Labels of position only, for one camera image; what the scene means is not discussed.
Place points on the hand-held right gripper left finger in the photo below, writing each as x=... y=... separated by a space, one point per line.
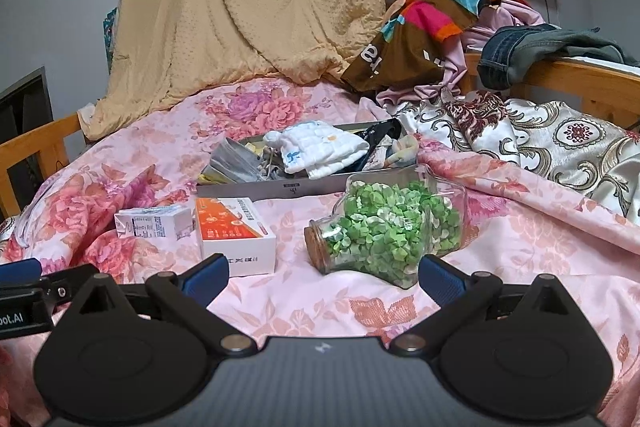
x=205 y=279

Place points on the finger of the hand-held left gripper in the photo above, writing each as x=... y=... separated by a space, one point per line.
x=20 y=268

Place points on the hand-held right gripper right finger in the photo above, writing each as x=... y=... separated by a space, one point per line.
x=442 y=281

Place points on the shallow grey box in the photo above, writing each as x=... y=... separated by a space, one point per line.
x=310 y=189

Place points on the black cloth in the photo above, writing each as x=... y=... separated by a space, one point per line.
x=380 y=132

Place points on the white quilted baby garment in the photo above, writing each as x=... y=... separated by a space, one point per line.
x=320 y=147

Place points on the orange white cardboard box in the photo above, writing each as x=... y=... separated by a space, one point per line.
x=232 y=232

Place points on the glass jar of green stars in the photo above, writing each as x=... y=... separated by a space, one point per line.
x=390 y=232

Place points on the small white milk carton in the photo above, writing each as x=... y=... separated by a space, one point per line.
x=150 y=223

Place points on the pink floral bedsheet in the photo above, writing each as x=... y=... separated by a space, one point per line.
x=310 y=307

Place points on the grey plastic packet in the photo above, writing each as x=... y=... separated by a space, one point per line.
x=235 y=159

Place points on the white gold patterned satin blanket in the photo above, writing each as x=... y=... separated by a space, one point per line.
x=550 y=142

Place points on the brown multicoloured printed cloth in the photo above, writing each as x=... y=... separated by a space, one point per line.
x=400 y=52

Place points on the blue jeans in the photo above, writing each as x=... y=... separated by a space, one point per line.
x=510 y=52

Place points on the beige quilt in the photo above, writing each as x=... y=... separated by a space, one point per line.
x=240 y=7

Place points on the wooden bed frame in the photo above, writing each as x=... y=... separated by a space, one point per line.
x=575 y=82

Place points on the teal wall poster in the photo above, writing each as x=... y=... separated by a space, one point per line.
x=110 y=37

